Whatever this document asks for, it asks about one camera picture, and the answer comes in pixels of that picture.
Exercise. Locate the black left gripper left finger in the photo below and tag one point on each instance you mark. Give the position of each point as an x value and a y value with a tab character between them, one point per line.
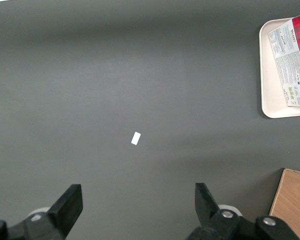
62	212

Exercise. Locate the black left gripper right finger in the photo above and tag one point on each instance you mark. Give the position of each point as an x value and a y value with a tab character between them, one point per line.
207	215

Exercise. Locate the beige plastic tray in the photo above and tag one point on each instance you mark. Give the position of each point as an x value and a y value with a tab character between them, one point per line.
268	82

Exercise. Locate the wooden drawer cabinet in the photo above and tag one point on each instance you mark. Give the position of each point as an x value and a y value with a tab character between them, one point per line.
293	195

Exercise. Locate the small white tape piece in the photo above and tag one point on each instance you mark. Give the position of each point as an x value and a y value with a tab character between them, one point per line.
135	138

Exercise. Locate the red tartan shortbread box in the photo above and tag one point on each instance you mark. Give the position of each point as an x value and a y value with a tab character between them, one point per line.
293	67

